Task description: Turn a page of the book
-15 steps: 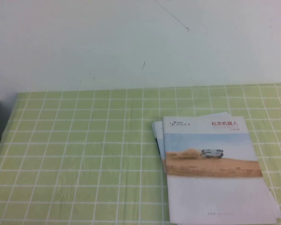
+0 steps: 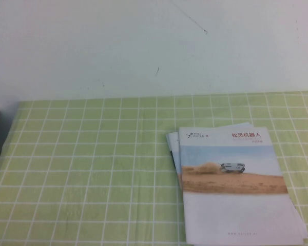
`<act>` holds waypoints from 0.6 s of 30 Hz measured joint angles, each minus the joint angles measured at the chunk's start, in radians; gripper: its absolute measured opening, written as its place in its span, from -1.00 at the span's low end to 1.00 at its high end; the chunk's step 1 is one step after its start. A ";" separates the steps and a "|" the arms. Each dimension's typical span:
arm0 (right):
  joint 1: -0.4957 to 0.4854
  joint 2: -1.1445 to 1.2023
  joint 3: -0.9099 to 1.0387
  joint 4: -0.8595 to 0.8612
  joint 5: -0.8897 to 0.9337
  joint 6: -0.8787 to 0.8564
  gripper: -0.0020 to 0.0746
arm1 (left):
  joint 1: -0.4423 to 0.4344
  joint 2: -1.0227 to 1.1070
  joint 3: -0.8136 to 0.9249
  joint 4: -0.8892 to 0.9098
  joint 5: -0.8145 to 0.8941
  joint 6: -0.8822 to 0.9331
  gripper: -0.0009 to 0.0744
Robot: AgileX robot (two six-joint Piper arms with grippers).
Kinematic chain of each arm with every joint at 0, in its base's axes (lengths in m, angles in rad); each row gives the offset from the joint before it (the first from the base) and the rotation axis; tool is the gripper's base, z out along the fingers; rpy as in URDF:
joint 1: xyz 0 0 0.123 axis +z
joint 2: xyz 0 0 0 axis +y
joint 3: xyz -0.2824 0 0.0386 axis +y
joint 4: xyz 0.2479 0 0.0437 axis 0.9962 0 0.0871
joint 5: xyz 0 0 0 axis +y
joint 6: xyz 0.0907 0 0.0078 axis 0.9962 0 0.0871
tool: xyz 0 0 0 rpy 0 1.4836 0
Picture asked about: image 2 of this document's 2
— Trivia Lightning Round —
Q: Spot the AgileX brochure with desert cover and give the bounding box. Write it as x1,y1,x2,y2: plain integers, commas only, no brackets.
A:
178,126,308,246
168,121,308,240

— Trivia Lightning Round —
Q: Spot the green checked tablecloth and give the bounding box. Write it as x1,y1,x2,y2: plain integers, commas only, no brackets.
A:
0,91,308,246

